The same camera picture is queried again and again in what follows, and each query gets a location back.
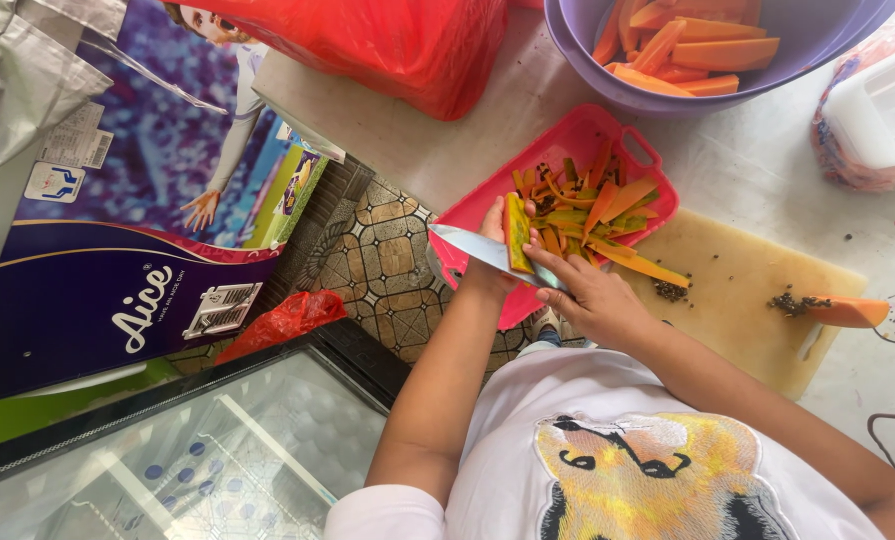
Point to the small red plastic bag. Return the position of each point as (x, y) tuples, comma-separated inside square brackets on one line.
[(282, 322)]

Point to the steel kitchen knife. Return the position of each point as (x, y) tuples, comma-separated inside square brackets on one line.
[(468, 244)]

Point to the small cluster of papaya seeds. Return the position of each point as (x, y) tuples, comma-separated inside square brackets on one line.
[(671, 290)]

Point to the person's white printed shirt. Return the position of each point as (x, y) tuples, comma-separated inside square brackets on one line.
[(552, 420)]

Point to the clump of black papaya seeds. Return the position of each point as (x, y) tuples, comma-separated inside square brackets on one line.
[(792, 303)]

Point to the purple plastic bowl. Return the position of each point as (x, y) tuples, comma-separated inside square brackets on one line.
[(612, 86)]

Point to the beige cutting board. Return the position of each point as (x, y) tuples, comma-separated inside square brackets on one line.
[(740, 330)]

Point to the person's right hand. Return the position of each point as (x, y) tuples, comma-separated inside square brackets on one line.
[(601, 304)]

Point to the person's left hand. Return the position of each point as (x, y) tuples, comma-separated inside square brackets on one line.
[(492, 225)]

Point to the glass top freezer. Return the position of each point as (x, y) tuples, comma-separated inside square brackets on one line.
[(215, 450)]

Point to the heap of peeled papaya slices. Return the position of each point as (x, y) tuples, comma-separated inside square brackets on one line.
[(706, 52)]

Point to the blue printed chest freezer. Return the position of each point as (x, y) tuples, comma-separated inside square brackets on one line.
[(117, 225)]

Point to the unpeeled papaya slice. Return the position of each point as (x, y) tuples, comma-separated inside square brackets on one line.
[(517, 232)]

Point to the white container in plastic bag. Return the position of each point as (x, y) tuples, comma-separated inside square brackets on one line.
[(879, 112)]

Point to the silver foil cover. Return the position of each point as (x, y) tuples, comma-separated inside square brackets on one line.
[(20, 82)]

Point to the orange papaya piece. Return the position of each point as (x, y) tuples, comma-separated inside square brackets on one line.
[(852, 311)]

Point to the pink plastic tray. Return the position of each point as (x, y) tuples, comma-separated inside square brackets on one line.
[(567, 139)]

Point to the large red plastic bag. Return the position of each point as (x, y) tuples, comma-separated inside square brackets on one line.
[(387, 45)]

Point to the person's white shoe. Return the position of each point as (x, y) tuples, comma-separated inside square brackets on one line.
[(546, 321)]

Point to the pile of papaya peels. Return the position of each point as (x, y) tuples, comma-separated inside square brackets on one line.
[(605, 214)]

